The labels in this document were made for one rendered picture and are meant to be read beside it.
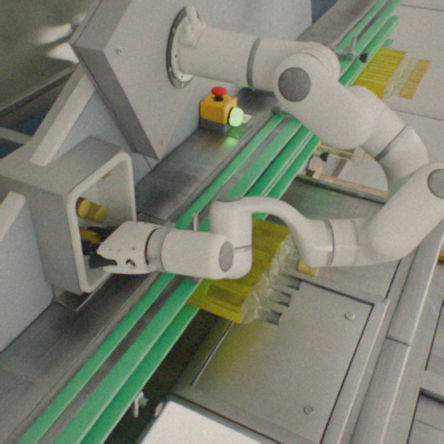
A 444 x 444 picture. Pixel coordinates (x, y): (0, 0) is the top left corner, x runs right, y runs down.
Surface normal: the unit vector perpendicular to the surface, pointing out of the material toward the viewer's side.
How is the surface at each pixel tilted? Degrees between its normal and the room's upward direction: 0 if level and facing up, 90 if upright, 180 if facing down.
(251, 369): 90
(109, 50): 2
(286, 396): 90
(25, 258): 0
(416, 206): 68
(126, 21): 2
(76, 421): 90
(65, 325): 90
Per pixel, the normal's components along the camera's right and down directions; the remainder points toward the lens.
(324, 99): -0.25, 0.23
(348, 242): 0.11, -0.07
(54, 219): -0.44, 0.54
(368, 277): 0.02, -0.79
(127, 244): -0.26, -0.76
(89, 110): 0.90, 0.29
